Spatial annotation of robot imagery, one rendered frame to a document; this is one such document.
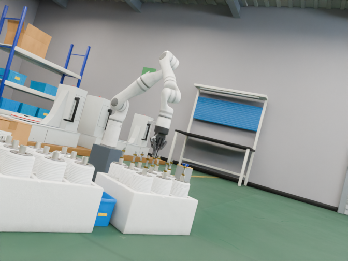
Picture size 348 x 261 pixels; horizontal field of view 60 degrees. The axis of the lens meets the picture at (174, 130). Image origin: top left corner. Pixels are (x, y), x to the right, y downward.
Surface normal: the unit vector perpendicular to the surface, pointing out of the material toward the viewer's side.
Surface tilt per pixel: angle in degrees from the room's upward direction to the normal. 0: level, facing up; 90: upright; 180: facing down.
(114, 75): 90
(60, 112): 90
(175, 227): 90
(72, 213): 90
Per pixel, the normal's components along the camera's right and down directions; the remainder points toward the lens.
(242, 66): -0.40, -0.15
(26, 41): 0.90, 0.22
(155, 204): 0.61, 0.12
